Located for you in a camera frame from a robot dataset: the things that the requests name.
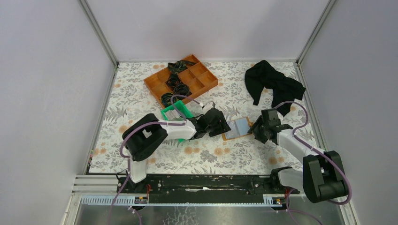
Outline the green plastic bin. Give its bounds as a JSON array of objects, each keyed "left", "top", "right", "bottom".
[{"left": 159, "top": 101, "right": 196, "bottom": 141}]

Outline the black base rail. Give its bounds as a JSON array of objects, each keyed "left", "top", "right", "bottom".
[{"left": 116, "top": 174, "right": 290, "bottom": 205}]

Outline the orange leather card holder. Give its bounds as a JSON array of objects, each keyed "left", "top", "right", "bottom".
[{"left": 222, "top": 117, "right": 252, "bottom": 141}]

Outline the black cloth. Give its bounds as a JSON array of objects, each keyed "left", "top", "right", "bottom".
[{"left": 244, "top": 60, "right": 306, "bottom": 116}]

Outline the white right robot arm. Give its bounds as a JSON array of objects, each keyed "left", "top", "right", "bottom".
[{"left": 248, "top": 109, "right": 352, "bottom": 203}]

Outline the wooden compartment tray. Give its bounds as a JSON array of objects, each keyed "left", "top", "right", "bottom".
[{"left": 144, "top": 54, "right": 218, "bottom": 108}]

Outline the stack of white cards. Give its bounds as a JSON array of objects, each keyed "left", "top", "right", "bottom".
[{"left": 165, "top": 110, "right": 184, "bottom": 120}]

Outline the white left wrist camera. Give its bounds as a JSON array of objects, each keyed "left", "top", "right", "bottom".
[{"left": 199, "top": 101, "right": 215, "bottom": 114}]

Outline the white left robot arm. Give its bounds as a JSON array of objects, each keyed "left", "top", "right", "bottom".
[{"left": 119, "top": 107, "right": 231, "bottom": 193}]

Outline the rolled dark belt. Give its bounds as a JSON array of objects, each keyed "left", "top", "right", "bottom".
[
  {"left": 173, "top": 83, "right": 191, "bottom": 100},
  {"left": 161, "top": 92, "right": 179, "bottom": 107},
  {"left": 166, "top": 73, "right": 182, "bottom": 91}
]

